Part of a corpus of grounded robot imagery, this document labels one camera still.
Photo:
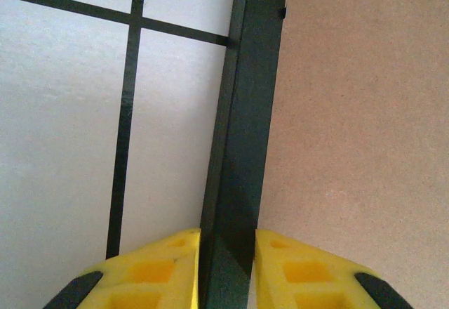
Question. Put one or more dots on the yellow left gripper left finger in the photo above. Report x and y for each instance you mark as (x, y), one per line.
(151, 274)

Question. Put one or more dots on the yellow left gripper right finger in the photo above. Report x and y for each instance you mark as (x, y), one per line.
(308, 277)

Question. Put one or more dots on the brown backing board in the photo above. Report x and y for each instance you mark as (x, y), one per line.
(350, 112)

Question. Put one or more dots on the black picture frame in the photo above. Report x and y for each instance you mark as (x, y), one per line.
(245, 112)

